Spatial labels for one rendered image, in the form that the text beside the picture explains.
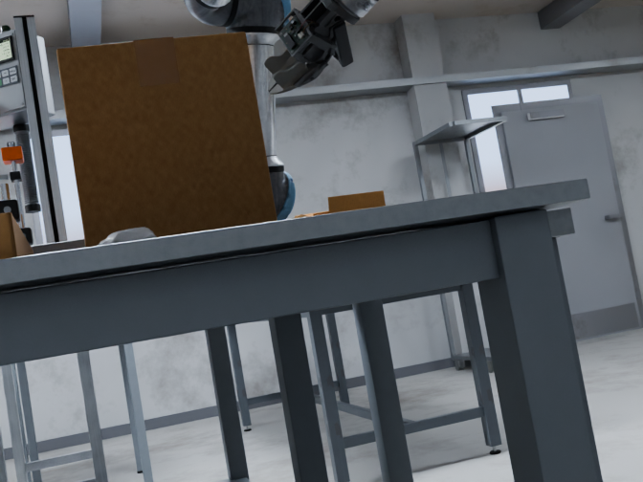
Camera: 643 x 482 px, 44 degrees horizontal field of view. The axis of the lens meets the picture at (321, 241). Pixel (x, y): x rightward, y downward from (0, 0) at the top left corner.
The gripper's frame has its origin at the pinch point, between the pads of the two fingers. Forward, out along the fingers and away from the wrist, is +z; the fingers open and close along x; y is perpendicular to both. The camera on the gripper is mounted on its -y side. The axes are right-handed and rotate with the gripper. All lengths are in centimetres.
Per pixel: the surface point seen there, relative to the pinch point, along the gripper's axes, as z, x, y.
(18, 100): 51, -44, 9
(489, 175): 99, -190, -532
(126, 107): -1, 21, 46
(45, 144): 53, -33, 5
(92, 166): 6, 26, 49
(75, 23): 188, -329, -209
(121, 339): -4, 59, 66
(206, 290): -10, 58, 60
